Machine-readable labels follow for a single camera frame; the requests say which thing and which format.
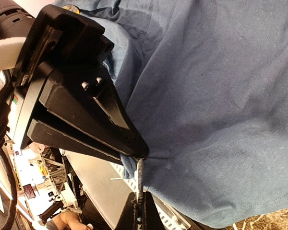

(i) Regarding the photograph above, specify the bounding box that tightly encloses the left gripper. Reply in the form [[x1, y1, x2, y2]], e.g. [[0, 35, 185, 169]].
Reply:
[[12, 5, 149, 159]]

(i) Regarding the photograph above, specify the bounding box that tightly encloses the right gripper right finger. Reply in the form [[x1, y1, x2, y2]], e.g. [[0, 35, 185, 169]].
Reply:
[[141, 192, 164, 230]]

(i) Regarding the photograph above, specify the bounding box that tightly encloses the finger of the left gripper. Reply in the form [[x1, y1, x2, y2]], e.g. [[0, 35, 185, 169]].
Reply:
[[26, 109, 122, 165]]

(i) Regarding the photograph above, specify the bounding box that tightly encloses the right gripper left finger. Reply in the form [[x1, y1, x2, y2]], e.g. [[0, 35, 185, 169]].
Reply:
[[115, 192, 138, 230]]

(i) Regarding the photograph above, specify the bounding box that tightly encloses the round yellow grey brooch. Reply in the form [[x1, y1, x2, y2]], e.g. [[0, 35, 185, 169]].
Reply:
[[63, 5, 80, 14]]

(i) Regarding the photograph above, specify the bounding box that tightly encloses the blue t-shirt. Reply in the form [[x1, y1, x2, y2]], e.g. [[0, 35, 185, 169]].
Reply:
[[56, 0, 288, 228]]

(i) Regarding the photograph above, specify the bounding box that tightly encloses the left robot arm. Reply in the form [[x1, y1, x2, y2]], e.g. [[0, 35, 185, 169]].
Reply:
[[0, 0, 149, 164]]

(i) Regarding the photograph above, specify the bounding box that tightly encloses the seated person in background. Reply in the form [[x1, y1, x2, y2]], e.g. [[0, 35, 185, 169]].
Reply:
[[45, 211, 94, 230]]

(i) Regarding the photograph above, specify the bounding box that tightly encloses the white slotted cable duct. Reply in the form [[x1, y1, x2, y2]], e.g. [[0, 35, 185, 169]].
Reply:
[[110, 163, 191, 230]]

